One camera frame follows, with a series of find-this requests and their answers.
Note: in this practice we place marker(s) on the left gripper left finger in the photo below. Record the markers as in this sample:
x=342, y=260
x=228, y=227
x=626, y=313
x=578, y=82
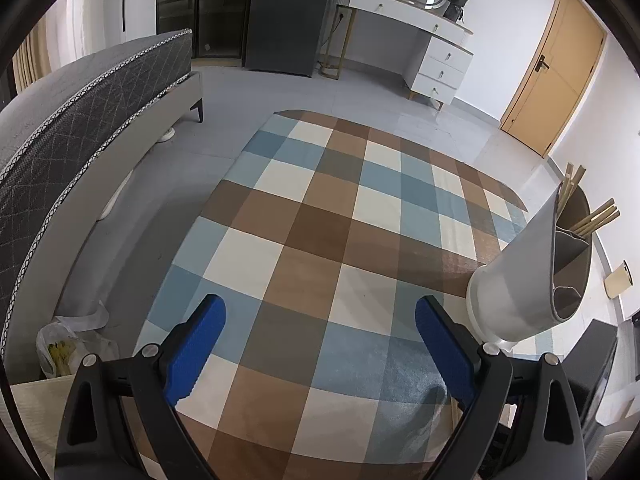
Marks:
x=95, y=440

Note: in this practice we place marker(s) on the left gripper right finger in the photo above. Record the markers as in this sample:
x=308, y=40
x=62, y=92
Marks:
x=519, y=419

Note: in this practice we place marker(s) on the plastic bag with bananas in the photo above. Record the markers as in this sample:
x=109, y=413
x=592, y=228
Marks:
x=66, y=340

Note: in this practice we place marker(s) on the white utensil holder cup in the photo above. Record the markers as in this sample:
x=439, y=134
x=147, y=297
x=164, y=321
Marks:
x=537, y=281

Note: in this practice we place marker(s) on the leaning wooden chopstick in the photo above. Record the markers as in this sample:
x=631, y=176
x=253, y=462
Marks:
x=608, y=206
x=598, y=222

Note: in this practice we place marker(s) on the wooden chopstick in holder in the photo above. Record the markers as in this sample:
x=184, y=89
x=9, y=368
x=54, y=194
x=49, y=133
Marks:
x=564, y=187
x=578, y=174

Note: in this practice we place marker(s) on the checkered blue brown rug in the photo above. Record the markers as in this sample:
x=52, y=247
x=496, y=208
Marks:
x=321, y=239

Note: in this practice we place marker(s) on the grey quilted bed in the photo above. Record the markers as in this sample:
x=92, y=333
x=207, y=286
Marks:
x=53, y=130

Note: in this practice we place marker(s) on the white dressing table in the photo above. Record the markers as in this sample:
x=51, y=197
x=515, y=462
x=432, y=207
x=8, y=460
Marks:
x=438, y=58

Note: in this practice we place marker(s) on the beige curtain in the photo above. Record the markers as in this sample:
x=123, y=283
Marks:
x=31, y=60

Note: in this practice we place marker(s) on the wooden door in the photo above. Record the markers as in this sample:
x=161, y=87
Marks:
x=557, y=78

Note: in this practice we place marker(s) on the black glass cabinet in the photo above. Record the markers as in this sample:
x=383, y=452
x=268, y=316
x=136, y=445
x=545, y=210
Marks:
x=218, y=26

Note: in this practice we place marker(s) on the dark grey refrigerator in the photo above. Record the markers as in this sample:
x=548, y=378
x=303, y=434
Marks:
x=283, y=36

